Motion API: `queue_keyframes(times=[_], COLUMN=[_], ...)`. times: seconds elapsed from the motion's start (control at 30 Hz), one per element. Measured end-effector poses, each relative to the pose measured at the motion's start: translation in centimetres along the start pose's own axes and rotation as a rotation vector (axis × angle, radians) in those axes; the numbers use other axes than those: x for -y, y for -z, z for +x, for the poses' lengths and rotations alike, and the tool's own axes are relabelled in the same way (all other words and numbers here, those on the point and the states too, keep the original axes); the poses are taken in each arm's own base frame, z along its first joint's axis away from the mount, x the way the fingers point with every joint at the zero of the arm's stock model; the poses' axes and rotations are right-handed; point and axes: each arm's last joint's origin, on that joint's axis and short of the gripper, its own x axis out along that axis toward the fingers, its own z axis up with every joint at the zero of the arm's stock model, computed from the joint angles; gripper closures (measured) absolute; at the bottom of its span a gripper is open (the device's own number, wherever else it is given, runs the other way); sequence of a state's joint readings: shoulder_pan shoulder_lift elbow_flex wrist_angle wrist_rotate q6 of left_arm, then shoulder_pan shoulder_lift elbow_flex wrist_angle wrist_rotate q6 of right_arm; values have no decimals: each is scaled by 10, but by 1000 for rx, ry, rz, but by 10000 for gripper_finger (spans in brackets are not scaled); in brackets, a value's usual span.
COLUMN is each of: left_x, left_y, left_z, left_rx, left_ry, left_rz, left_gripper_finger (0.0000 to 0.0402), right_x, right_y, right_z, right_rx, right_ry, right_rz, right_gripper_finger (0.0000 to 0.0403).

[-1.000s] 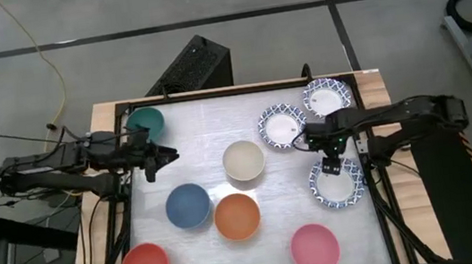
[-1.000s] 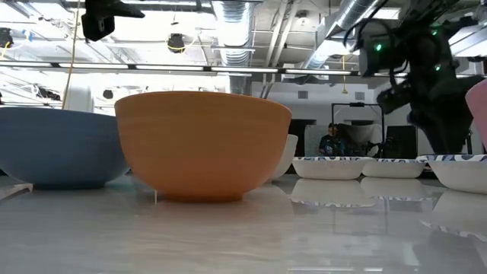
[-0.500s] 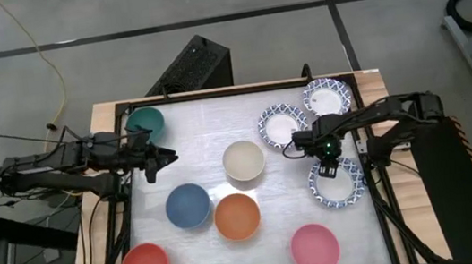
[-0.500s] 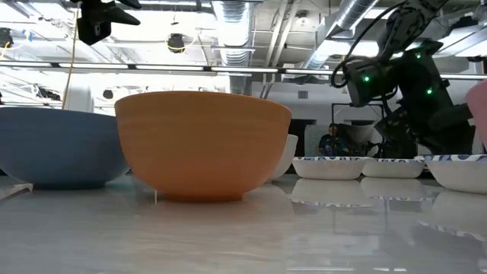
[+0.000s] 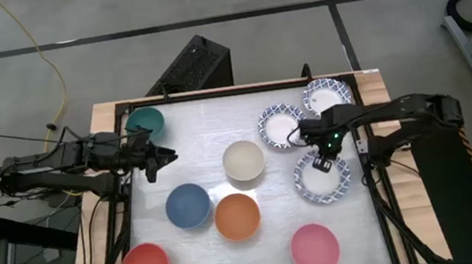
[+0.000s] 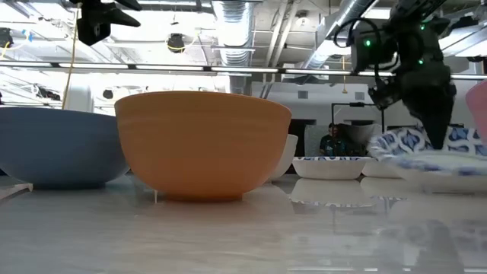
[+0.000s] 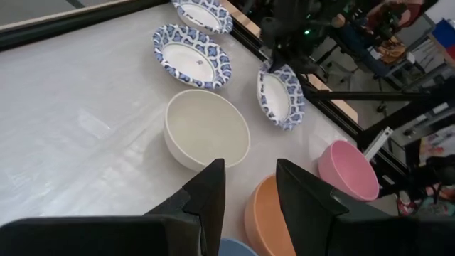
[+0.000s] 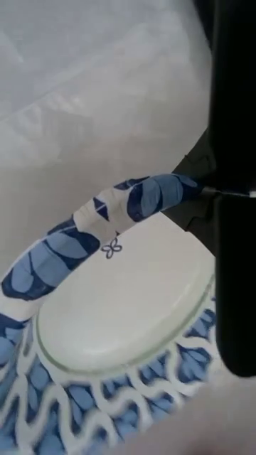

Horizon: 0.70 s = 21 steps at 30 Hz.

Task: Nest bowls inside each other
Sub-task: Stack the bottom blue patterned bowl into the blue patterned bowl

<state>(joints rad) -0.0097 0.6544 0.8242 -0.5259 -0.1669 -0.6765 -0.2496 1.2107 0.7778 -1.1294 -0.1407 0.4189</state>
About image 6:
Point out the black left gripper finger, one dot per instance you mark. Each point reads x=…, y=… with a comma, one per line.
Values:
x=123, y=19
x=131, y=4

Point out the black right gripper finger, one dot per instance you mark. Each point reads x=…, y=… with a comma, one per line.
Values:
x=433, y=118

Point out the blue patterned paper bowl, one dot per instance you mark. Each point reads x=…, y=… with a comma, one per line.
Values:
x=327, y=170
x=403, y=141

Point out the orange bowl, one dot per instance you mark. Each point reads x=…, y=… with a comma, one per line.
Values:
x=201, y=144

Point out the cream bowl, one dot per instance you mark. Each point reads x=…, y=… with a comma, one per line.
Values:
x=285, y=156

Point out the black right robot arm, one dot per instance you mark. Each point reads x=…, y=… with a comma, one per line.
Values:
x=414, y=9

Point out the pink bowl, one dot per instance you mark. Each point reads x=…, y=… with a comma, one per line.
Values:
x=479, y=110

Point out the black round hanging fixture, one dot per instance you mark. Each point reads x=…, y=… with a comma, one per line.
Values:
x=176, y=42

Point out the long ceiling light bar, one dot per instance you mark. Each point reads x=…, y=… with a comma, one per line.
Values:
x=171, y=67

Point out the person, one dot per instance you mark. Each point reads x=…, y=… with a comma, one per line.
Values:
x=333, y=144

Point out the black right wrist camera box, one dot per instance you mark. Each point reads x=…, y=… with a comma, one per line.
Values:
x=371, y=49

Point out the thin black stand frame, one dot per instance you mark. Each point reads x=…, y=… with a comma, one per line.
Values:
x=357, y=104

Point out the silver ventilation duct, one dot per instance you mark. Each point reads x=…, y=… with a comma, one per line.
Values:
x=335, y=38
x=234, y=38

